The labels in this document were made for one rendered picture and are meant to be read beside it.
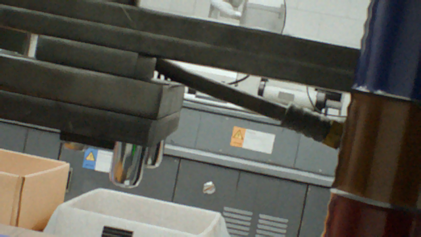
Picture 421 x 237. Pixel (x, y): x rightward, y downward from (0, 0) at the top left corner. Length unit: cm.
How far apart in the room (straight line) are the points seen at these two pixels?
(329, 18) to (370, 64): 671
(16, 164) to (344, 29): 410
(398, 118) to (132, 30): 26
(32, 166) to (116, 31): 287
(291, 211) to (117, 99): 457
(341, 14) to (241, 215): 248
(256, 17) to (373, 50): 498
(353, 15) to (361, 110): 672
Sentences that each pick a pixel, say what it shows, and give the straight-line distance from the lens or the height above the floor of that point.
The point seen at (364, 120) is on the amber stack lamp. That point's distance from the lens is 29.
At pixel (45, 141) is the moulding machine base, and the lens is 522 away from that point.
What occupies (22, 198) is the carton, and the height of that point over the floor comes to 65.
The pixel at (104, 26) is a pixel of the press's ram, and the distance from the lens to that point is 52.
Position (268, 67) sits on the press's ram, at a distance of 51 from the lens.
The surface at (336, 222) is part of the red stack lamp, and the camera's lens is 30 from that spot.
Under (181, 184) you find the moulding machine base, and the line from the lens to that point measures 507.
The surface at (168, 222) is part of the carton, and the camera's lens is 333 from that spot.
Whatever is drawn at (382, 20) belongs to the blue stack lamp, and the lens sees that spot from 30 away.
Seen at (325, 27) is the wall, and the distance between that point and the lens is 700.
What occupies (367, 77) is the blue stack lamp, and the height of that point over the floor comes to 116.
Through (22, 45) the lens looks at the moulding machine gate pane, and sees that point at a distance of 525.
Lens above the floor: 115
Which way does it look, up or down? 3 degrees down
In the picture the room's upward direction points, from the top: 11 degrees clockwise
